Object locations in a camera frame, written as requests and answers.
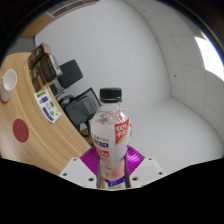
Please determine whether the clear drink bottle black cap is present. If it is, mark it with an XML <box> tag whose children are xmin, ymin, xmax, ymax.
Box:
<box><xmin>89</xmin><ymin>87</ymin><xmax>132</xmax><ymax>183</ymax></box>

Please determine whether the black office chair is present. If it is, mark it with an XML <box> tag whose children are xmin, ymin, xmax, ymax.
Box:
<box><xmin>49</xmin><ymin>59</ymin><xmax>84</xmax><ymax>98</ymax></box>

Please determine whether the brown box with orange label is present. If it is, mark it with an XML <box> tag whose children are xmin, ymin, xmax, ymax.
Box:
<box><xmin>29</xmin><ymin>62</ymin><xmax>48</xmax><ymax>94</ymax></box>

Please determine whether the white printed leaflet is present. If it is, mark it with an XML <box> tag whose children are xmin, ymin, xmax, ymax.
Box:
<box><xmin>33</xmin><ymin>89</ymin><xmax>63</xmax><ymax>124</ymax></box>

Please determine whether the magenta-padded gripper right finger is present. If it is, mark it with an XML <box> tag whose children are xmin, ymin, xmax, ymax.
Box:
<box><xmin>124</xmin><ymin>145</ymin><xmax>168</xmax><ymax>189</ymax></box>

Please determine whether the flat round red coaster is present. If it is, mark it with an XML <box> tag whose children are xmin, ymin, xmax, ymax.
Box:
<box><xmin>12</xmin><ymin>118</ymin><xmax>30</xmax><ymax>144</ymax></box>

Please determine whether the tall dark brown box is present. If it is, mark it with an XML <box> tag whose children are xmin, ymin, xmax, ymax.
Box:
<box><xmin>27</xmin><ymin>42</ymin><xmax>53</xmax><ymax>70</ymax></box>

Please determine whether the dark brown flat box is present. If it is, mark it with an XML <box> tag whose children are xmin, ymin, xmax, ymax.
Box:
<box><xmin>39</xmin><ymin>54</ymin><xmax>64</xmax><ymax>83</ymax></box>

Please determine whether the grey mesh office chair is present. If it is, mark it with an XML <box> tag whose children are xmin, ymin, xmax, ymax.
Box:
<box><xmin>56</xmin><ymin>87</ymin><xmax>102</xmax><ymax>138</ymax></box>

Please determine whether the white ceramic mug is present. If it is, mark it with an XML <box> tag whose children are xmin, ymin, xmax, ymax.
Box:
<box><xmin>0</xmin><ymin>68</ymin><xmax>18</xmax><ymax>103</ymax></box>

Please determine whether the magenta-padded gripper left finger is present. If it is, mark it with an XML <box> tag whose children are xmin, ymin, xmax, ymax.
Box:
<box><xmin>58</xmin><ymin>145</ymin><xmax>101</xmax><ymax>189</ymax></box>

